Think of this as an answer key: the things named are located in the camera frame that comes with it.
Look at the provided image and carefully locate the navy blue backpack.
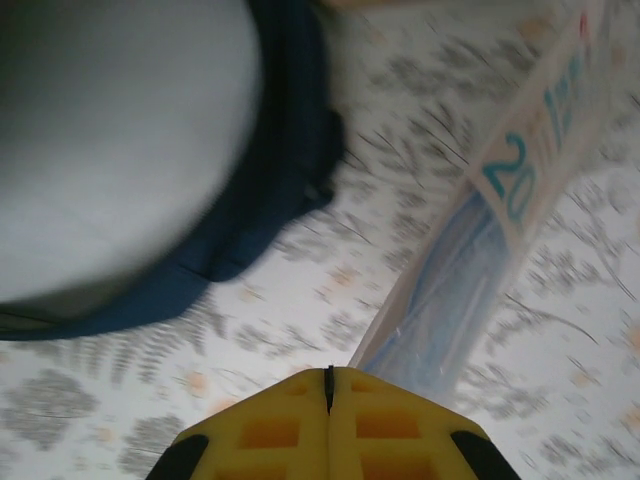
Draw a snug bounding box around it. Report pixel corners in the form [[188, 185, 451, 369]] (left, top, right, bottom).
[[0, 0, 347, 342]]

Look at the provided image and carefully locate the floral table cover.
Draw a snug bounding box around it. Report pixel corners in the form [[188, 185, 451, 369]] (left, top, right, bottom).
[[0, 0, 640, 480]]

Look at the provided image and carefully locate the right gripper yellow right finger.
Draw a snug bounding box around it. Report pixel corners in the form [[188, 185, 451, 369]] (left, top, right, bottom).
[[329, 367, 521, 480]]

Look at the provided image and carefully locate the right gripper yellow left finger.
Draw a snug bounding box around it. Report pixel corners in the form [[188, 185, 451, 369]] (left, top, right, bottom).
[[149, 368, 331, 480]]

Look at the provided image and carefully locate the clear plastic pen pack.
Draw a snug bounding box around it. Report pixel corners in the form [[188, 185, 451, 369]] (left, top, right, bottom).
[[347, 0, 621, 409]]

